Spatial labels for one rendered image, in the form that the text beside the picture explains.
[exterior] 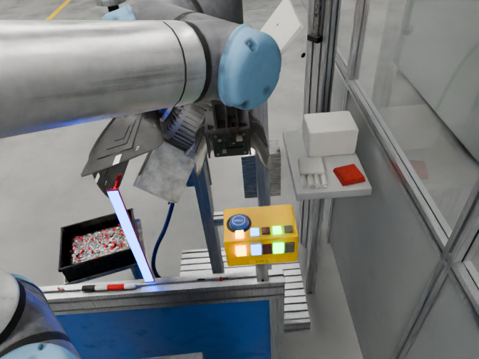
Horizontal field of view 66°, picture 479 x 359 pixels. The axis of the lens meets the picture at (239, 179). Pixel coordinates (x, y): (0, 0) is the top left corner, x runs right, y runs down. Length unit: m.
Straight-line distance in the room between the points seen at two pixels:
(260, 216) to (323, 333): 1.13
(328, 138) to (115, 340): 0.95
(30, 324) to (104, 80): 0.37
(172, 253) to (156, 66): 1.92
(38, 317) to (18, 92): 0.37
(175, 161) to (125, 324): 0.50
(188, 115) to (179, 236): 1.29
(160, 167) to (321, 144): 0.56
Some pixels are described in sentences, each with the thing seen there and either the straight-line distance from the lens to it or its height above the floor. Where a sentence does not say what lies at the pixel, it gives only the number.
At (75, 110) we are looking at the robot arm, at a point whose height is 1.56.
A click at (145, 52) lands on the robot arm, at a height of 1.58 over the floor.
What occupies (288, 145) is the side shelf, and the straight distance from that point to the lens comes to 1.39.
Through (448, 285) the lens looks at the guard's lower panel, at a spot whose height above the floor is 0.93.
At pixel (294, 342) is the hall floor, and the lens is 1.85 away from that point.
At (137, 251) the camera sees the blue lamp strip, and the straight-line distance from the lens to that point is 0.93.
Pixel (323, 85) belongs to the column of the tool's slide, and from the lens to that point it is 1.48.
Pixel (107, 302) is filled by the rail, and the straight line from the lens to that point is 1.08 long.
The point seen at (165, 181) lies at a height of 0.99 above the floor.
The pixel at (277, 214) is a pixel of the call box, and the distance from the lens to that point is 0.83.
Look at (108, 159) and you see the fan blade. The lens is 0.90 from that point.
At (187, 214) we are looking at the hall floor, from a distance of 2.37.
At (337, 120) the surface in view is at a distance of 1.33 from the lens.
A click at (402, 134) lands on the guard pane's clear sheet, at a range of 1.13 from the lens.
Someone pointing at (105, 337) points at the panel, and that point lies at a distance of 1.30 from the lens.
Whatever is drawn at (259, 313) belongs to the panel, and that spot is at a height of 0.68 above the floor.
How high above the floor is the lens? 1.68
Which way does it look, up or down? 41 degrees down
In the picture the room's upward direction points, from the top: 6 degrees counter-clockwise
